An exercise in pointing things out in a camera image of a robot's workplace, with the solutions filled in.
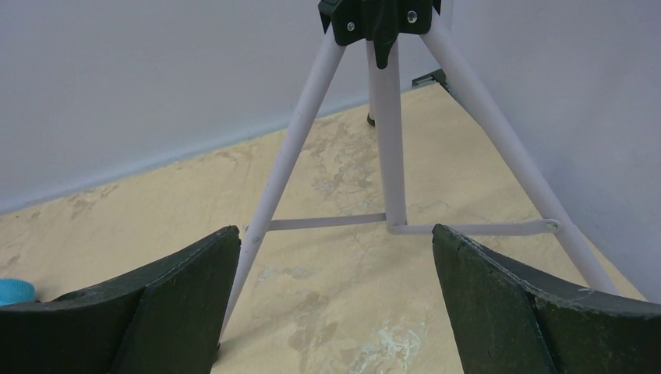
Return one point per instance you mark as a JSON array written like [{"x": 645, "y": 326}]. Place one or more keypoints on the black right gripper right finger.
[{"x": 509, "y": 317}]

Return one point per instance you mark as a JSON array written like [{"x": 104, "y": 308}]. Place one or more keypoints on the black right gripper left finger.
[{"x": 163, "y": 317}]

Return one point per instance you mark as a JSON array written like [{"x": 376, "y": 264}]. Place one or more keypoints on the blue toy microphone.
[{"x": 15, "y": 291}]

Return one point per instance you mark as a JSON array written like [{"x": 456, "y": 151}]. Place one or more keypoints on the white tripod stand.
[{"x": 379, "y": 24}]

